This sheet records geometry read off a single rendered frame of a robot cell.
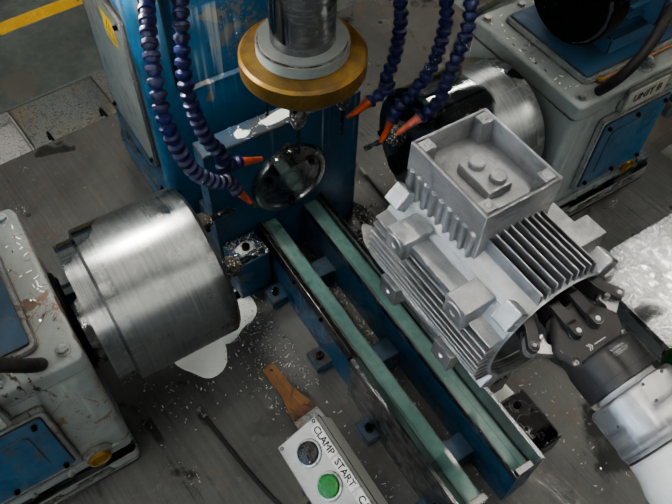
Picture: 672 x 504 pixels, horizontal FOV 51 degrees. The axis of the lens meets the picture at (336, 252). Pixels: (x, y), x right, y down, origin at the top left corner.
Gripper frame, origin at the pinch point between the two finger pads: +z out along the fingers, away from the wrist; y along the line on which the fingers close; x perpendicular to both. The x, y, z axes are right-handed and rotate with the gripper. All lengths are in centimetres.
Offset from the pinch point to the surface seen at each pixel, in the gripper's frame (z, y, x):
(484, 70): 35, -35, 25
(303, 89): 31.8, 4.3, 7.1
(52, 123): 136, 26, 110
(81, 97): 142, 14, 111
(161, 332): 20.5, 32.9, 30.8
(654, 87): 18, -61, 26
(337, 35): 36.8, -4.0, 5.4
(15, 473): 16, 58, 41
